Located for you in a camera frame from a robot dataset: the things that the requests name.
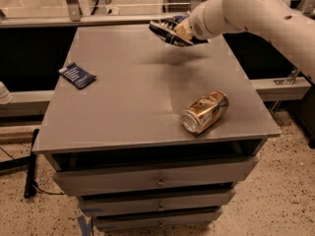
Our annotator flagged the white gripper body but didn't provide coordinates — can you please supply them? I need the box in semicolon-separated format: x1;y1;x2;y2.
188;0;244;40

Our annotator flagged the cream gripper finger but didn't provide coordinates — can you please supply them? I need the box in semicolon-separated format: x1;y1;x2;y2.
174;18;193;41

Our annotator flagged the blue chip bag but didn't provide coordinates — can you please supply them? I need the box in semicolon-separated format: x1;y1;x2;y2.
149;13;208;47

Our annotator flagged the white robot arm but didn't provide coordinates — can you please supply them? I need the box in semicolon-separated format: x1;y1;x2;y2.
175;0;315;82

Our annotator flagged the orange soda can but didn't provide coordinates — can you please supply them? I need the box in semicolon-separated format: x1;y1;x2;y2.
182;91;229;134

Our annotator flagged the small blue snack packet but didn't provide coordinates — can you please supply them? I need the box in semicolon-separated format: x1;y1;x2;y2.
59;62;96;89

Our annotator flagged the grey drawer cabinet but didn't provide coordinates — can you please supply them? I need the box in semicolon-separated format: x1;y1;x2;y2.
32;23;282;232

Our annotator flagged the top grey drawer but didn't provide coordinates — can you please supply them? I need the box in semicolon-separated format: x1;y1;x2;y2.
53;156;258;197

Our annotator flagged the grey drawer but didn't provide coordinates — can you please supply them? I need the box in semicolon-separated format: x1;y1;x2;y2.
79;189;235;216
94;206;221;231
53;156;258;197

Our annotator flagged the middle grey drawer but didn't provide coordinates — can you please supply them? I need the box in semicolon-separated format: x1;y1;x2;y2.
79;189;235;216

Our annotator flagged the bottom grey drawer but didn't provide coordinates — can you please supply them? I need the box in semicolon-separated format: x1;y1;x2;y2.
94;206;221;231

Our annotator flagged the black rod on floor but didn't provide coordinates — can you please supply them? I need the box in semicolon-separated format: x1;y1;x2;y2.
23;128;40;200

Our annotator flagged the metal railing frame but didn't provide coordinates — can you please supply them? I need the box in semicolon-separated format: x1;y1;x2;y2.
0;0;315;29

